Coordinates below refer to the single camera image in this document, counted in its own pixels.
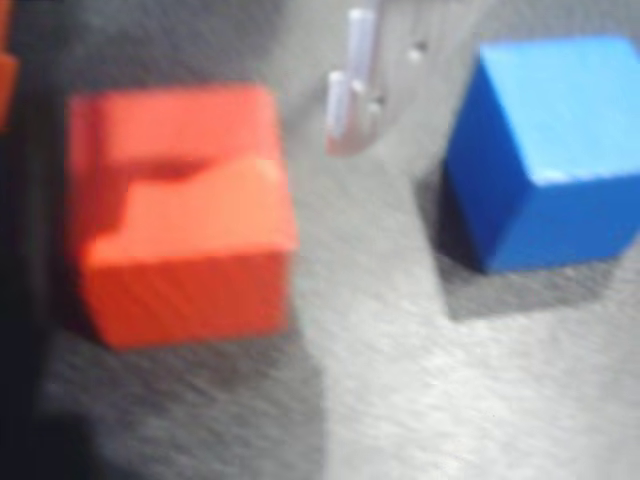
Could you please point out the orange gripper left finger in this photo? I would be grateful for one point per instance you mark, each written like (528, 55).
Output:
(6, 85)

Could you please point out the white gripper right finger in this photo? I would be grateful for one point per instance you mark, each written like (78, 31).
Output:
(361, 50)

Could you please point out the orange block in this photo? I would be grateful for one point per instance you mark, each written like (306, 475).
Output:
(190, 225)

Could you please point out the blue cube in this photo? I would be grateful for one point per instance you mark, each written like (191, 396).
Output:
(550, 165)

